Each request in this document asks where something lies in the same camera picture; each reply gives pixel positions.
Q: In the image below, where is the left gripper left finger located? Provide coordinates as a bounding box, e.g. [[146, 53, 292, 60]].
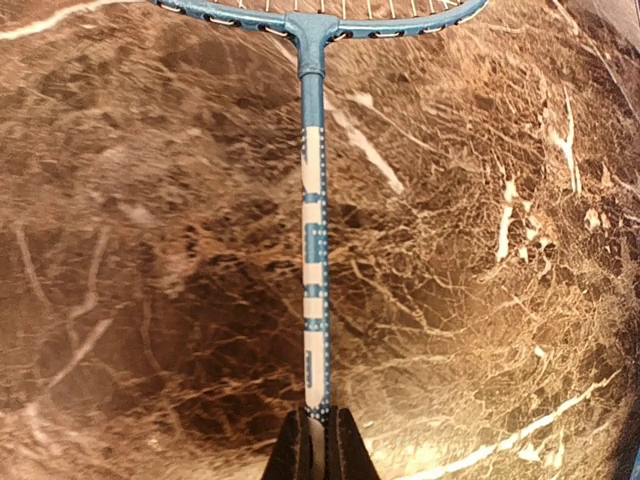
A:
[[263, 408, 312, 480]]

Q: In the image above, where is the blue badminton racket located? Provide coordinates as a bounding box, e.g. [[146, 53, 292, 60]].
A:
[[157, 1, 487, 479]]

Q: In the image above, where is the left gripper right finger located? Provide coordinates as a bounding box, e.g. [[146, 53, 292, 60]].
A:
[[325, 406, 380, 480]]

